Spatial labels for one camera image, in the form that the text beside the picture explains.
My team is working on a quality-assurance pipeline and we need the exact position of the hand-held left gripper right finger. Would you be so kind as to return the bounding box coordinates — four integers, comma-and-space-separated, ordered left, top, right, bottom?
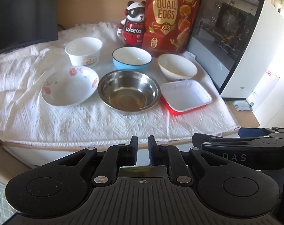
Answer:
148, 135, 229, 187

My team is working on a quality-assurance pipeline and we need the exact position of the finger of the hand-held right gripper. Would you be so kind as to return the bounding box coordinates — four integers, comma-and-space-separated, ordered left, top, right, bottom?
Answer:
239, 127, 284, 138
192, 133, 270, 144

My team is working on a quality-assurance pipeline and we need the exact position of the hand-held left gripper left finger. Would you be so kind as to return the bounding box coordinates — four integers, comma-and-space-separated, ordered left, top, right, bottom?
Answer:
55, 135, 138, 187

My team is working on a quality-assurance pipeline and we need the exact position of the red and white plastic tray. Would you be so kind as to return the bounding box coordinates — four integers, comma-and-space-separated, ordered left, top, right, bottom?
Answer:
160, 79, 213, 116

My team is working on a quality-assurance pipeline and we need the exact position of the stainless steel bowl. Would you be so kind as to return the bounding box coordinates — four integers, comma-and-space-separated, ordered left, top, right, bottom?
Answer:
97, 70, 161, 115

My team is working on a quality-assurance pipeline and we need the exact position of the cream ceramic bowl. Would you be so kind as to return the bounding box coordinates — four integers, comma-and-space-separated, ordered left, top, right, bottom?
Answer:
157, 53, 198, 82

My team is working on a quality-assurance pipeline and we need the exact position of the white floral ceramic bowl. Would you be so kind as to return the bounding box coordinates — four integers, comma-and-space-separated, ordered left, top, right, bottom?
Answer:
41, 65, 100, 107

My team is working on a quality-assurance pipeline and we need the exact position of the blue ceramic bowl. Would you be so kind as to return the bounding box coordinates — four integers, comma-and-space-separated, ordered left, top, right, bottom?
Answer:
112, 46, 153, 71

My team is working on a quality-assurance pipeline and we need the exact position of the white paper bowl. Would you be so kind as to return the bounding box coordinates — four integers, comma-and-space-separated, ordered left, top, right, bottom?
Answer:
65, 37, 103, 66

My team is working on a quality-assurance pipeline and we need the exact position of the small green white packet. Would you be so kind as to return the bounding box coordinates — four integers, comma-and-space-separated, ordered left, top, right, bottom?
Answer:
231, 100, 250, 111

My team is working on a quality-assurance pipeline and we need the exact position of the white textured cloth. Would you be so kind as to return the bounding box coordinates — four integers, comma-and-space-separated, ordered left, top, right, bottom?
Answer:
0, 22, 238, 143

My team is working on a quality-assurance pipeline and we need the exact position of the white computer case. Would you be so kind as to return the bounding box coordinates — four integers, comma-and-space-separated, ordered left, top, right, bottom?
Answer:
186, 0, 284, 102

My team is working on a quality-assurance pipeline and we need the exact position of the panda figurine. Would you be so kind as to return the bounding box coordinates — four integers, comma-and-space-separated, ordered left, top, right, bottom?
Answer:
118, 1, 146, 48

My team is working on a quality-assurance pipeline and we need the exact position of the red snack bag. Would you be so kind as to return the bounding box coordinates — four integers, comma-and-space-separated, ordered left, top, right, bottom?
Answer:
141, 0, 203, 52

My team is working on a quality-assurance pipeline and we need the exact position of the light checked fabric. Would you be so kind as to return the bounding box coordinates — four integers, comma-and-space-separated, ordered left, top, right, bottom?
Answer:
0, 178, 14, 224

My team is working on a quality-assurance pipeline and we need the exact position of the black monitor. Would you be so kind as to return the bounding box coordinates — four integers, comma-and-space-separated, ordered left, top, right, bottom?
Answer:
0, 0, 59, 57

